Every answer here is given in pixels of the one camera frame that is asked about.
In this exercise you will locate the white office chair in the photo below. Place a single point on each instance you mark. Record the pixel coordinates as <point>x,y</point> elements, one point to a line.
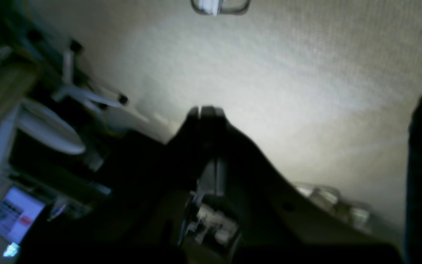
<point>46,124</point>

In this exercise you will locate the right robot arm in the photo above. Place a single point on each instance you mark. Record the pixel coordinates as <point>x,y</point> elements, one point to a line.
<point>413,224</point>

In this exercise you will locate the computer monitor screen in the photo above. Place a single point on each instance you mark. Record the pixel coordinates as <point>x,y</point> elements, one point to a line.
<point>18,211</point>

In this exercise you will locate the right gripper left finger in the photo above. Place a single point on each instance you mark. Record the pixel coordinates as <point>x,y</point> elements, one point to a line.
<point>142,222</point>

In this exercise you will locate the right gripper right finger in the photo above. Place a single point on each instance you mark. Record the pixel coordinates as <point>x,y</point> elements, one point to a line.
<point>273,222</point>

